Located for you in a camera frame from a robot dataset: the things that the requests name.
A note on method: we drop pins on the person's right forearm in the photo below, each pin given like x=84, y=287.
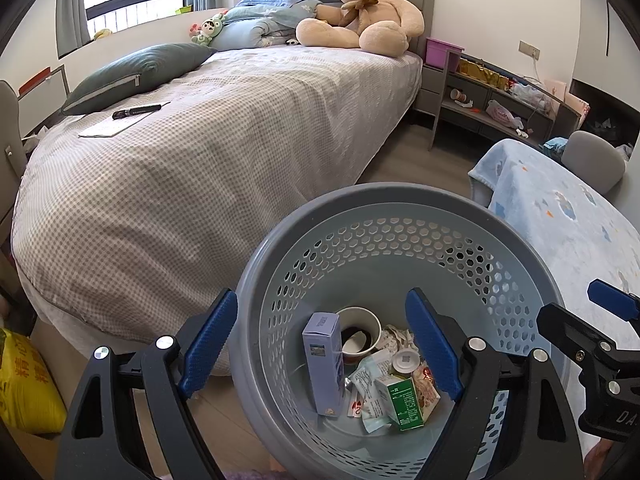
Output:
x=600, y=465

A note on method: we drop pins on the dark green pillow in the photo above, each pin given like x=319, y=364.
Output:
x=130, y=70

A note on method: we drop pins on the yellow plush toy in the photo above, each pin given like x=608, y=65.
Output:
x=102, y=34

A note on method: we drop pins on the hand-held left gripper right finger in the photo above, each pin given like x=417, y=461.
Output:
x=432, y=345

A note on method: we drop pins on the white tissue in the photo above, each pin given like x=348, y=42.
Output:
x=397, y=337

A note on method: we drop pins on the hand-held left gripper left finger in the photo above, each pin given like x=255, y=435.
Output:
x=210, y=345

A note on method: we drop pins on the red cream snack wrapper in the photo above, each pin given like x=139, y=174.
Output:
x=425, y=395

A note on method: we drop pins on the large beige teddy bear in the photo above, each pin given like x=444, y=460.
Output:
x=380, y=15

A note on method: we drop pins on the teal cloth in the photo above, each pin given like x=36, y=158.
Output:
x=555, y=145

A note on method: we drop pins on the pink plastic bag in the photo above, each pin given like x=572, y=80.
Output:
x=500, y=112

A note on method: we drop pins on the long purple carton box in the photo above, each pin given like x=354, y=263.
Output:
x=322, y=360

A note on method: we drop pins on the pink gift bag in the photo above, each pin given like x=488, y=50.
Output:
x=555, y=91

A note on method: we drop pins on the green plush doll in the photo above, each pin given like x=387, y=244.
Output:
x=210, y=30

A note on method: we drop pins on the bed with checked cover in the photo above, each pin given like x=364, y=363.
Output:
x=225, y=135

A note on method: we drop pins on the gold foil package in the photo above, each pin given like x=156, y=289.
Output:
x=480, y=72

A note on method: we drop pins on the white plastic bag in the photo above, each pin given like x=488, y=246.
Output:
x=530, y=95

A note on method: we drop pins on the grey perforated waste basket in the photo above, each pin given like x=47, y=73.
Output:
x=280, y=280

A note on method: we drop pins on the white green medicine box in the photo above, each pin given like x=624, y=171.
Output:
x=405, y=400

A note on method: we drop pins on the blue folded quilt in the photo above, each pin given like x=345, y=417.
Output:
x=260, y=25

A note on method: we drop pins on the small paper cup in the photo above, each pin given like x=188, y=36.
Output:
x=457, y=95

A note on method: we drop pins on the grey padded chair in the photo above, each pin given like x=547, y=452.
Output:
x=592, y=155

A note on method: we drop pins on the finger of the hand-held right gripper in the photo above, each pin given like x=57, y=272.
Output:
x=612, y=300
x=560, y=322

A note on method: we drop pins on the white bottle cap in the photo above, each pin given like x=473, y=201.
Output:
x=406, y=360

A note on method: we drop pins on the light blue printed blanket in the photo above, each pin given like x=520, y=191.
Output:
x=550, y=195

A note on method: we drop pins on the white paper sheet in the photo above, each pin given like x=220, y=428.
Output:
x=105, y=127

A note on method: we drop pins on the wall socket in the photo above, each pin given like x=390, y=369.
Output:
x=529, y=49

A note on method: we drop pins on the black marker pen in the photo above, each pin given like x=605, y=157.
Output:
x=135, y=110

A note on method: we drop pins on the white red paper wrapper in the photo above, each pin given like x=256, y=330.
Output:
x=355, y=405

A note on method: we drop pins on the grey shelf unit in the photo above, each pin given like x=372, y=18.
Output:
x=436, y=110

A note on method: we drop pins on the light blue plastic packet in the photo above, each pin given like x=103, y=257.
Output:
x=367, y=380

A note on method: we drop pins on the red patterned paper cup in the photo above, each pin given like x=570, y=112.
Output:
x=350, y=317

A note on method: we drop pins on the yellow plastic bag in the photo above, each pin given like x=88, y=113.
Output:
x=30, y=385

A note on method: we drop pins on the pink storage box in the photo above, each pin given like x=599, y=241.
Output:
x=440, y=52

